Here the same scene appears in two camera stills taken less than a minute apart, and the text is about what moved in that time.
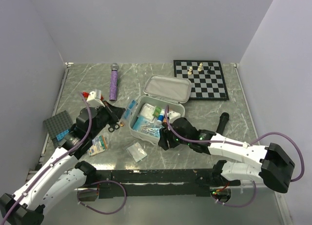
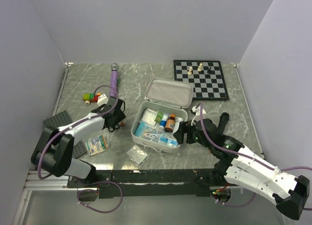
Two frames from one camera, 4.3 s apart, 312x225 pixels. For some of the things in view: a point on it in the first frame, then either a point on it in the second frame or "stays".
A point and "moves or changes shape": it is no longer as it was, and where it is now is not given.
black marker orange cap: [224, 119] stays
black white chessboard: [207, 78] stays
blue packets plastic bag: [130, 109] → [167, 138]
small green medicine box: [157, 111] → [159, 116]
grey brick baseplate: [57, 124] stays
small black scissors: [113, 127] stays
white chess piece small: [189, 72] stays
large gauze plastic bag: [147, 111] moves or changes shape
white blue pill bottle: [161, 117] moves or changes shape
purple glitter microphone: [113, 90] stays
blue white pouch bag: [144, 125] moves or changes shape
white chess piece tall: [200, 69] stays
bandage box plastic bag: [99, 144] stays
